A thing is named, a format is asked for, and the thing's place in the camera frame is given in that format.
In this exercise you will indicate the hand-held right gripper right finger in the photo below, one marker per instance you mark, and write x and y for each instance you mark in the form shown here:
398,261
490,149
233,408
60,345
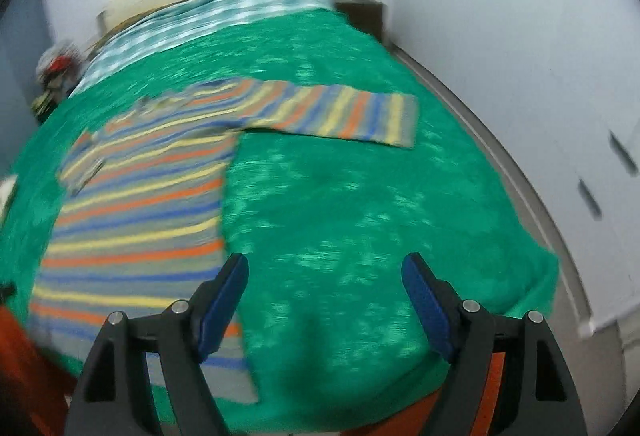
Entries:
426,301

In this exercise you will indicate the orange bedsheet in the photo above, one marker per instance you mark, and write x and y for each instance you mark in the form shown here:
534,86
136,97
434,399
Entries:
30,366

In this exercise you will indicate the pile of clothes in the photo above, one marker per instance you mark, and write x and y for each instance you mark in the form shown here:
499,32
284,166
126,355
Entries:
60,66

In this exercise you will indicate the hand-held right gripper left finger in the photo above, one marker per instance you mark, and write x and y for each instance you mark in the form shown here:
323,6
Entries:
224,298

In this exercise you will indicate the green checkered bedsheet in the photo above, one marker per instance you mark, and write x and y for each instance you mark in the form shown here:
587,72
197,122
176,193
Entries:
210,16

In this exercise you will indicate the dark wooden nightstand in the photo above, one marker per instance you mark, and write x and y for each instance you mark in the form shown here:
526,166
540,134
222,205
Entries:
362,14

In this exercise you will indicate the white wardrobe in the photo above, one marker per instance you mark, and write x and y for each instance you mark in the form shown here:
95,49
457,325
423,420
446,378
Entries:
525,66

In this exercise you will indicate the green blanket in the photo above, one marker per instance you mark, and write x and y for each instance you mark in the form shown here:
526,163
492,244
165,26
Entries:
325,216

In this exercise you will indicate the striped knit sweater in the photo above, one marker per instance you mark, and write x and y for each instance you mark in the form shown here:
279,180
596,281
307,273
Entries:
140,196

